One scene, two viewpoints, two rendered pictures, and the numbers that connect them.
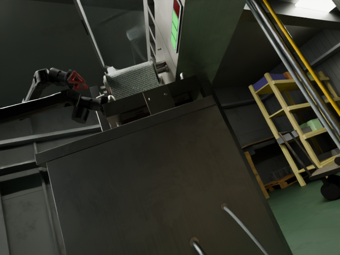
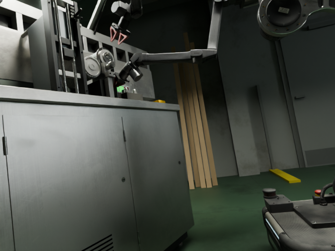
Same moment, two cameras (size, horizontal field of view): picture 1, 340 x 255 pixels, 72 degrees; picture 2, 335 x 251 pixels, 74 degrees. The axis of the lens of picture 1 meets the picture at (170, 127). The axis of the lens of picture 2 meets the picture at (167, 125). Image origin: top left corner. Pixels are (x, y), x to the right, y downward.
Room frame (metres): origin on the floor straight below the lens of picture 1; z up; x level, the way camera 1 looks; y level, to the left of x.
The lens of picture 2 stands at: (1.88, 1.40, 0.65)
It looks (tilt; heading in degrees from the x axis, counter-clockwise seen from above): 5 degrees up; 223
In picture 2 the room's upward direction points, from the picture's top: 9 degrees counter-clockwise
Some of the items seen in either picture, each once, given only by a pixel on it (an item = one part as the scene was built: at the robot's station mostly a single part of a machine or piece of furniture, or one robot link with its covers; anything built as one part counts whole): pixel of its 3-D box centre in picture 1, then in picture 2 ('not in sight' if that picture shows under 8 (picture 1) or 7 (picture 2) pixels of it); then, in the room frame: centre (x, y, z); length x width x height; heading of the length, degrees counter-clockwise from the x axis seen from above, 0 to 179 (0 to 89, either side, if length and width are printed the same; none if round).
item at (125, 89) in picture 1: (138, 95); (104, 85); (1.05, 0.09, 1.11); 0.23 x 0.01 x 0.18; 99
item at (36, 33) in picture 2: not in sight; (42, 68); (1.45, 0.11, 1.17); 0.34 x 0.05 x 0.54; 99
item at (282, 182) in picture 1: (284, 176); not in sight; (5.79, -2.04, 0.17); 1.17 x 0.81 x 0.33; 123
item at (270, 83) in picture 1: (312, 118); not in sight; (4.96, -2.84, 1.08); 2.40 x 0.64 x 2.16; 123
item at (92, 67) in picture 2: not in sight; (80, 72); (1.23, 0.11, 1.18); 0.26 x 0.12 x 0.12; 99
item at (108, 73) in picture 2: not in sight; (110, 86); (1.12, 0.26, 1.05); 0.06 x 0.05 x 0.31; 99
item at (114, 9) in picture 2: (53, 79); (126, 9); (1.11, 0.50, 1.42); 0.12 x 0.12 x 0.09; 6
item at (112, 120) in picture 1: (153, 103); (115, 103); (0.94, 0.03, 1.00); 0.40 x 0.16 x 0.06; 99
